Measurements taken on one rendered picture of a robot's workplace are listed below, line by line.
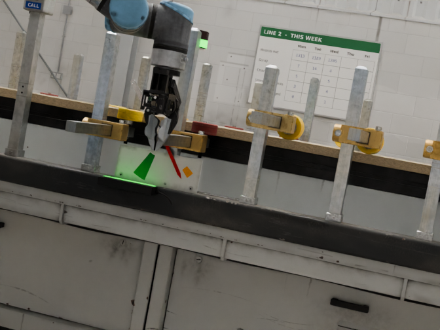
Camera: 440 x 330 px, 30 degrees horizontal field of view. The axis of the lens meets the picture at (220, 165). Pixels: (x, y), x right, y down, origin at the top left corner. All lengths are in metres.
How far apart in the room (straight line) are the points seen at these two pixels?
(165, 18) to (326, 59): 7.54
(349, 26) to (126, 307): 7.20
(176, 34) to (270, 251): 0.69
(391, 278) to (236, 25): 7.72
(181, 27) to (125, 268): 0.96
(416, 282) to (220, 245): 0.56
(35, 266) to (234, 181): 0.77
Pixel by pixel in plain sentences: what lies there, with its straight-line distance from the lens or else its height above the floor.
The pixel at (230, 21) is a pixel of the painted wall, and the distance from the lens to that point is 9.90.
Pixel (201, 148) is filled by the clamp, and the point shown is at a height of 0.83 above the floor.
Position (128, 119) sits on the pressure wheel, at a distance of 2.59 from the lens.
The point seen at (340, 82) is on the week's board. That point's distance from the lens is 9.53.
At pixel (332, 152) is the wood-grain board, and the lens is 2.51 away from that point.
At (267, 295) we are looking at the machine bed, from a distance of 2.63.
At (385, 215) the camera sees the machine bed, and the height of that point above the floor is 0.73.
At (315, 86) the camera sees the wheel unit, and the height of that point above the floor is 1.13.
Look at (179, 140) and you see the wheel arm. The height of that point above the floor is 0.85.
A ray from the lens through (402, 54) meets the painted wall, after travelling 9.53.
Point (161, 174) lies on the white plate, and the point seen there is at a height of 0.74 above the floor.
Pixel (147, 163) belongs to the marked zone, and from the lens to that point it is 2.43.
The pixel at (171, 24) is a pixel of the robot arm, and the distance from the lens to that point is 2.10.
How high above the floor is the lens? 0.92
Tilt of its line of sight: 3 degrees down
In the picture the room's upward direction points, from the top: 10 degrees clockwise
